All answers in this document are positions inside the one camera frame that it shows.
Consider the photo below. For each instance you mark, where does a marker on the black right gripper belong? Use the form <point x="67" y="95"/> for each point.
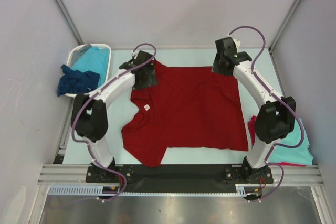
<point x="216" y="67"/>

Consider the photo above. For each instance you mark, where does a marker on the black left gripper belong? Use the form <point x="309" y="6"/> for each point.
<point x="151" y="81"/>

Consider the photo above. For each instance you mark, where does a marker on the red t shirt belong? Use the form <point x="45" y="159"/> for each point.
<point x="189" y="107"/>

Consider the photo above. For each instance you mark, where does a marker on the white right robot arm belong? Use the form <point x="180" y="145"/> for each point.
<point x="274" y="120"/>

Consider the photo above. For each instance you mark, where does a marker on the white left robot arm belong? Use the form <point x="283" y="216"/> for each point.
<point x="89" y="120"/>

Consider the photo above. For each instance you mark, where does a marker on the turquoise t shirt in basket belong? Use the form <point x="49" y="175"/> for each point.
<point x="96" y="60"/>

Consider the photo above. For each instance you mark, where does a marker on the grey t shirt in basket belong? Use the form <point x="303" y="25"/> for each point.
<point x="78" y="53"/>

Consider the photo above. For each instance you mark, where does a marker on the navy blue t shirt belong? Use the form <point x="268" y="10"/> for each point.
<point x="75" y="81"/>

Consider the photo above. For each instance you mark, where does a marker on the white laundry basket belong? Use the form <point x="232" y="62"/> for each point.
<point x="69" y="63"/>

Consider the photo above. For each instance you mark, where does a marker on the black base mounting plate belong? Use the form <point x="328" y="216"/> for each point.
<point x="192" y="176"/>

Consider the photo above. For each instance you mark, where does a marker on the light blue folded t shirt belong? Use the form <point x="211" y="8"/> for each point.
<point x="295" y="156"/>

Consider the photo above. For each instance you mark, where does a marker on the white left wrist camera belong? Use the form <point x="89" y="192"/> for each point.
<point x="134" y="55"/>

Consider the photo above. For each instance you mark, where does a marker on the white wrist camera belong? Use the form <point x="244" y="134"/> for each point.
<point x="134" y="55"/>
<point x="237" y="43"/>

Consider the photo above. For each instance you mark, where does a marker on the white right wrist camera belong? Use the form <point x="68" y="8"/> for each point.
<point x="237" y="43"/>

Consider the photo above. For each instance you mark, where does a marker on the white slotted cable duct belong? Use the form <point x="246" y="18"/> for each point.
<point x="234" y="190"/>

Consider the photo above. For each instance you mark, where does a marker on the aluminium frame rail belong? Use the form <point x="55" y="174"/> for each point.
<point x="72" y="174"/>

